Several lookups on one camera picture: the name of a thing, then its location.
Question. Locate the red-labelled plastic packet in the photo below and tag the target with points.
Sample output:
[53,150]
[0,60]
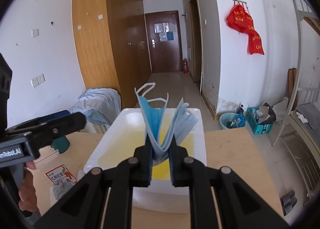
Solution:
[63,180]

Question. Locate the red fire extinguisher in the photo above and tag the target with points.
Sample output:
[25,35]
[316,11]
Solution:
[185,66]

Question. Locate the dark brown entrance door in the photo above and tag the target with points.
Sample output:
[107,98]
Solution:
[164,38]

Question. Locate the grey slippers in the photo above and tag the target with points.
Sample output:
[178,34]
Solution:
[288,201]

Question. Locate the white metal bunk bed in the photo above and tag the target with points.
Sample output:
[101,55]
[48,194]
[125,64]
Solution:
[299,138]

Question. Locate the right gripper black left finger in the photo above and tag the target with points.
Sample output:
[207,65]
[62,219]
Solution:
[102,198]

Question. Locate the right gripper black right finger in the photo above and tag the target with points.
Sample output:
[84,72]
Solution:
[219,198]

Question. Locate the white wall sockets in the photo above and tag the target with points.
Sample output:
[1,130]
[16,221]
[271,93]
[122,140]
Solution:
[37,80]

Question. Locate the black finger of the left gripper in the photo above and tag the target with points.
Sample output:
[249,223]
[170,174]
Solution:
[45,129]

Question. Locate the wooden wardrobe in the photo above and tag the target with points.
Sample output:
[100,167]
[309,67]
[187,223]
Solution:
[111,45]

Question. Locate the light blue covered furniture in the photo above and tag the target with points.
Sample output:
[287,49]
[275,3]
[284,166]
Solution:
[100,106]

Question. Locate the blue surgical face masks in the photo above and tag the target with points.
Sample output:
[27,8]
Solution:
[153,110]

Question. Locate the brown side doorway frame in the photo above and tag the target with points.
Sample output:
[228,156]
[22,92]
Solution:
[197,45]

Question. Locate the teal plastic basin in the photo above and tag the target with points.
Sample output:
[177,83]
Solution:
[232,120]

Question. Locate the teal cylindrical canister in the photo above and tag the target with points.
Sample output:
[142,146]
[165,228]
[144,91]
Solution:
[61,144]

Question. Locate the person's left hand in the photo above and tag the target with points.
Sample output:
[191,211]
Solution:
[27,193]

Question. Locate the red bags on wall hook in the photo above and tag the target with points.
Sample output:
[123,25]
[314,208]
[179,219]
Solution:
[241,21]

